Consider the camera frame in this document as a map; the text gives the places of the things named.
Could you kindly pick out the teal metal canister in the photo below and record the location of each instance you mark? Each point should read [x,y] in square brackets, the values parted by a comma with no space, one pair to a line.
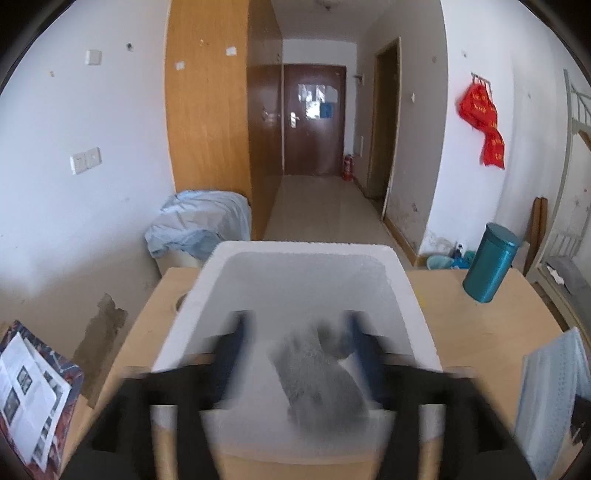
[491,263]

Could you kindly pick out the white door notice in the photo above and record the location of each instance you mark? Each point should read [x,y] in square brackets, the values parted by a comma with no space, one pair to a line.
[307,94]

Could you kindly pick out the blue door notice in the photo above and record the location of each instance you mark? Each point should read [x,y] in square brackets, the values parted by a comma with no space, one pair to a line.
[326,109]

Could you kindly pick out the wooden side door frame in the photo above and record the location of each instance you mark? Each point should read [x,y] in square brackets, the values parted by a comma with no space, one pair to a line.
[387,124]

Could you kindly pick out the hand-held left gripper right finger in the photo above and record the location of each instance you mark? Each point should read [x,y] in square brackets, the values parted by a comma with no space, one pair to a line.
[365,357]

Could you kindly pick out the light blue bedsheet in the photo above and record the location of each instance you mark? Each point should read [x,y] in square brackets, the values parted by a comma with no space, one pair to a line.
[203,217]

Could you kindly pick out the white foam box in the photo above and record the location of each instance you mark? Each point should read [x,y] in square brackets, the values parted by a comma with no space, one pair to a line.
[300,277]

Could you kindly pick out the metal bunk bed frame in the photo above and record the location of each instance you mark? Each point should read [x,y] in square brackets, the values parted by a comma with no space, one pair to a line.
[565,221]

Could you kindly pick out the cream box under bedsheet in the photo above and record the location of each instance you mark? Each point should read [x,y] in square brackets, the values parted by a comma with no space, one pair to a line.
[178,263]

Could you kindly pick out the wooden wardrobe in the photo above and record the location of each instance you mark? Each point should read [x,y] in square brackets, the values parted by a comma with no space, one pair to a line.
[207,115]

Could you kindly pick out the white double wall socket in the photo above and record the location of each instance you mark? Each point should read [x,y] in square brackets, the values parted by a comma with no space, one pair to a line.
[86,160]

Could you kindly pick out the white printed paper sheet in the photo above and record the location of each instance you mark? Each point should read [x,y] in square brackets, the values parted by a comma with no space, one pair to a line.
[27,397]

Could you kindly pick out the grey plush cloth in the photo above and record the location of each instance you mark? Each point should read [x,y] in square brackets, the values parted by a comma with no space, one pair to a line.
[318,383]

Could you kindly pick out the red fire extinguisher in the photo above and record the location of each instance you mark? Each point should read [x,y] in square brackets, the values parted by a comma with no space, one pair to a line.
[347,168]

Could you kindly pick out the white wall switch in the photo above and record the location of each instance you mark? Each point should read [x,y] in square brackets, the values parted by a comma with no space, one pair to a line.
[94,56]

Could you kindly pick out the grey cushion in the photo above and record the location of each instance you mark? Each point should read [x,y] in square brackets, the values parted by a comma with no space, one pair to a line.
[572,274]

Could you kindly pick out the light blue trash bin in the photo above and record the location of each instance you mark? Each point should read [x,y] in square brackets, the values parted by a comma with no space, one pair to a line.
[438,263]

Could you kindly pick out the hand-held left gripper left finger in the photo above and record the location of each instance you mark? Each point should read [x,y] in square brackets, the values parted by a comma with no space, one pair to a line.
[233,351]

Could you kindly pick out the dark brown door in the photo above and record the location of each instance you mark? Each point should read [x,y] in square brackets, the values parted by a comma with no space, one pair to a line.
[314,143]

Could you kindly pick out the wooden planks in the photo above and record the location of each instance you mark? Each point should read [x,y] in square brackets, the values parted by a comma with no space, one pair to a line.
[538,230]

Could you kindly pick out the red hanging banner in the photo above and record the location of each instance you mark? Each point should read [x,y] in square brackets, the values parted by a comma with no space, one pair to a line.
[480,110]

